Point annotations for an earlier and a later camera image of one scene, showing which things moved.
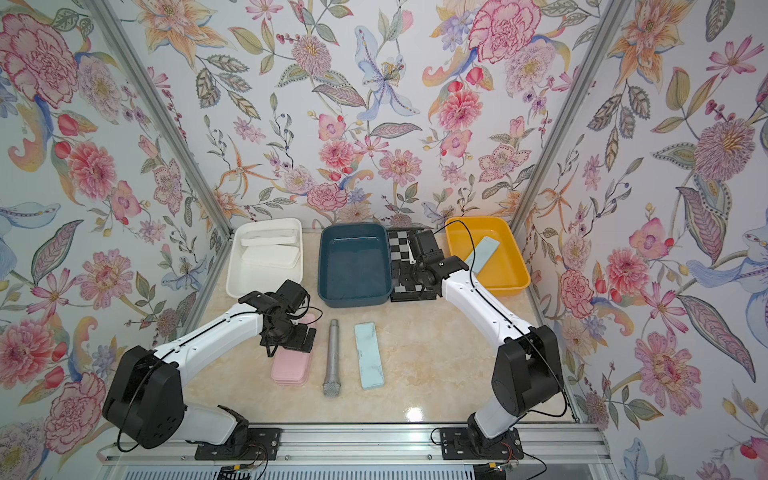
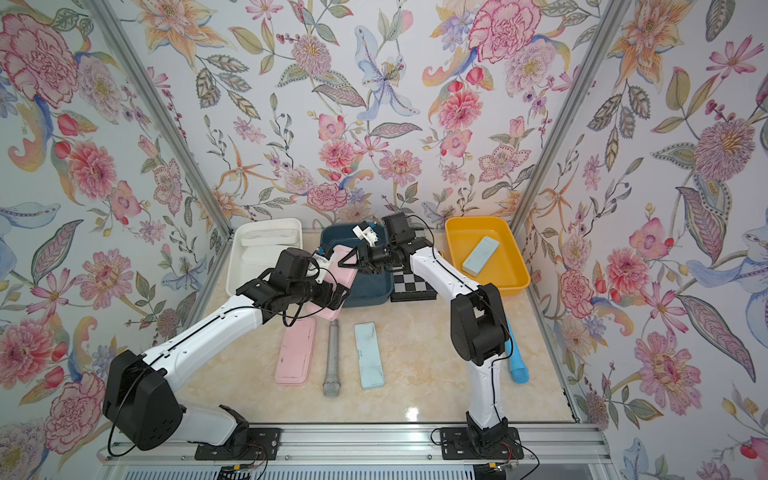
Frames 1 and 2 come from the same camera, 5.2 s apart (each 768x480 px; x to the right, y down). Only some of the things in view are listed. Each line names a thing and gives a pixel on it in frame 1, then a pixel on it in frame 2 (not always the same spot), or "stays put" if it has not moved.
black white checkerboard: x=401 y=266 stays put
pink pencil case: x=292 y=367 -> x=340 y=274
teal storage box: x=354 y=265 stays put
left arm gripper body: x=293 y=334 -> x=312 y=291
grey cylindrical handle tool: x=332 y=381 stays put
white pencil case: x=269 y=237 stays put
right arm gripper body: x=420 y=273 -> x=381 y=258
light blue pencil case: x=482 y=254 stays put
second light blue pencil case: x=369 y=356 stays put
